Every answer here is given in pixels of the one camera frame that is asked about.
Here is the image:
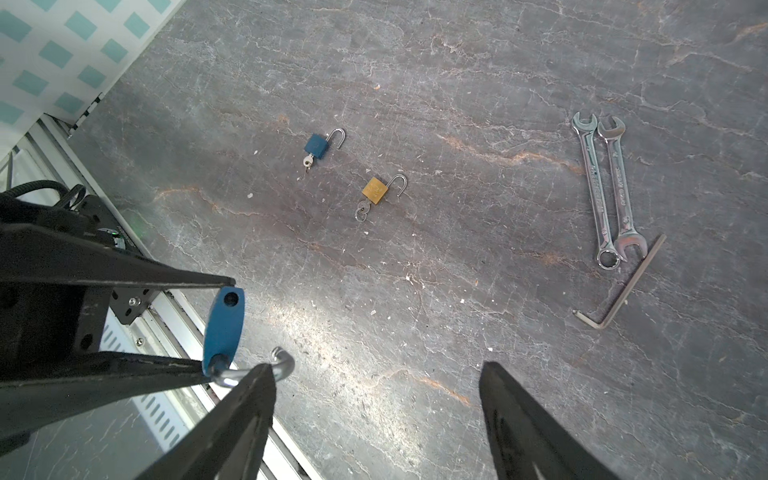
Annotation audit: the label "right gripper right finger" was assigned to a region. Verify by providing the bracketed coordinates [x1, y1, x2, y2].
[479, 362, 617, 479]

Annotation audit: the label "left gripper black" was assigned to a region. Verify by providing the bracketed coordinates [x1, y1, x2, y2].
[1, 224, 236, 455]

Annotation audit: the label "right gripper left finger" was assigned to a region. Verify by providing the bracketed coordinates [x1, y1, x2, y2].
[138, 364, 277, 479]

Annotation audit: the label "large blue padlock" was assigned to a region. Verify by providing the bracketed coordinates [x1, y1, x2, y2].
[201, 285, 296, 389]

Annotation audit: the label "brass padlock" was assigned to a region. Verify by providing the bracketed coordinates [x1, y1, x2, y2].
[362, 174, 408, 205]

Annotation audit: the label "small blue padlock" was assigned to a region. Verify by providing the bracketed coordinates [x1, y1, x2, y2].
[304, 128, 346, 160]

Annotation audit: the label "hex allen key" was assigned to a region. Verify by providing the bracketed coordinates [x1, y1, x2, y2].
[573, 233, 668, 330]

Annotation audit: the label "silver combination wrench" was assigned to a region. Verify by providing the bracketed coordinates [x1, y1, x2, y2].
[571, 112, 621, 271]
[597, 116, 648, 261]

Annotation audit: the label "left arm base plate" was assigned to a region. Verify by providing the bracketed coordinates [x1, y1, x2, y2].
[77, 191, 163, 326]

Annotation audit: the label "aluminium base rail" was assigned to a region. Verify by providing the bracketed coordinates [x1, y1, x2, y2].
[1, 117, 318, 479]

